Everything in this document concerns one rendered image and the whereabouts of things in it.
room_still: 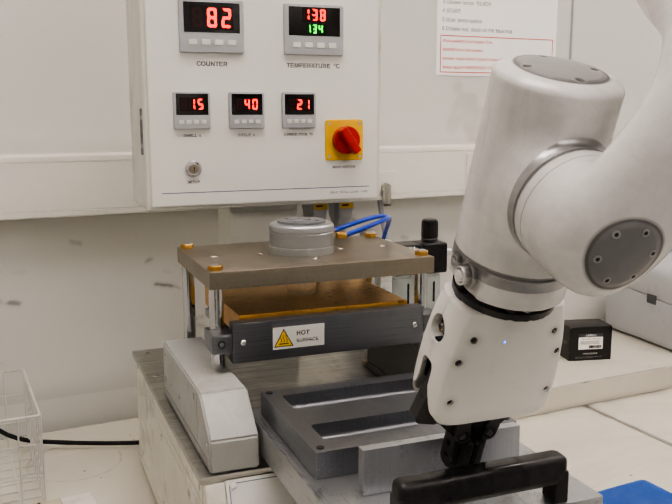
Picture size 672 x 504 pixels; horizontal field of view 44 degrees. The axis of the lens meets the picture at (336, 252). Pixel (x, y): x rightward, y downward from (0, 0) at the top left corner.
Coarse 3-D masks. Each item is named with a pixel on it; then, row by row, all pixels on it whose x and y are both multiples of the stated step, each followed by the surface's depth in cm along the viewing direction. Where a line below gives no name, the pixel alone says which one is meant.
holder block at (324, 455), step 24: (336, 384) 88; (360, 384) 88; (384, 384) 89; (408, 384) 90; (264, 408) 85; (288, 408) 81; (312, 408) 81; (336, 408) 81; (360, 408) 81; (384, 408) 81; (408, 408) 81; (288, 432) 77; (312, 432) 75; (336, 432) 78; (360, 432) 78; (384, 432) 79; (408, 432) 75; (432, 432) 75; (312, 456) 71; (336, 456) 71
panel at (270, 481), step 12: (228, 480) 81; (240, 480) 82; (252, 480) 82; (264, 480) 82; (276, 480) 83; (228, 492) 81; (240, 492) 81; (252, 492) 82; (264, 492) 82; (276, 492) 82; (288, 492) 83
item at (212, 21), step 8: (192, 8) 104; (200, 8) 104; (208, 8) 105; (216, 8) 105; (224, 8) 105; (232, 8) 106; (192, 16) 104; (200, 16) 104; (208, 16) 105; (216, 16) 105; (224, 16) 106; (232, 16) 106; (192, 24) 104; (200, 24) 105; (208, 24) 105; (216, 24) 105; (224, 24) 106; (232, 24) 106
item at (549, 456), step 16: (480, 464) 65; (496, 464) 65; (512, 464) 65; (528, 464) 65; (544, 464) 65; (560, 464) 66; (400, 480) 62; (416, 480) 62; (432, 480) 62; (448, 480) 62; (464, 480) 63; (480, 480) 63; (496, 480) 64; (512, 480) 64; (528, 480) 65; (544, 480) 66; (560, 480) 66; (400, 496) 61; (416, 496) 61; (432, 496) 62; (448, 496) 62; (464, 496) 63; (480, 496) 64; (496, 496) 64; (560, 496) 66
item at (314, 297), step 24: (240, 288) 104; (264, 288) 104; (288, 288) 101; (312, 288) 101; (336, 288) 104; (360, 288) 104; (240, 312) 92; (264, 312) 92; (288, 312) 93; (312, 312) 94
